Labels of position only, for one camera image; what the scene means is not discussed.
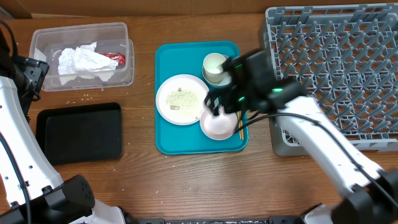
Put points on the small pink bowl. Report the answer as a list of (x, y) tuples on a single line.
[(219, 127)]

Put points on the black tray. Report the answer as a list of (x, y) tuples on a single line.
[(81, 133)]

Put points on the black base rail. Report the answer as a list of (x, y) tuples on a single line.
[(268, 220)]

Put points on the white napkin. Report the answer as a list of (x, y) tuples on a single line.
[(84, 59)]

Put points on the red snack wrapper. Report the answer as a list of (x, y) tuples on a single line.
[(120, 58)]

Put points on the grey bowl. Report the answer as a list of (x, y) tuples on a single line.
[(225, 81)]

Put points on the clear plastic waste bin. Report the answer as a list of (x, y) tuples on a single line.
[(48, 44)]

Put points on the teal serving tray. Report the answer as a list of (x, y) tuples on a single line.
[(187, 59)]

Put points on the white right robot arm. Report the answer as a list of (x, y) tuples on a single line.
[(368, 192)]

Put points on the cream cup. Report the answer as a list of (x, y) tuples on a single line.
[(212, 67)]

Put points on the grey dishwasher rack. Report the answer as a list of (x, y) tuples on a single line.
[(346, 57)]

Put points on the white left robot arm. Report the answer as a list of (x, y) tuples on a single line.
[(34, 189)]

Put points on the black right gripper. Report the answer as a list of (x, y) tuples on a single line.
[(219, 97)]

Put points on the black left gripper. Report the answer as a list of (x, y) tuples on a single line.
[(37, 71)]

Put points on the large white dirty plate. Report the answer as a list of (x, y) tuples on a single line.
[(179, 99)]

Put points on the wooden chopstick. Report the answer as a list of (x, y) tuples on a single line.
[(241, 127), (240, 123)]

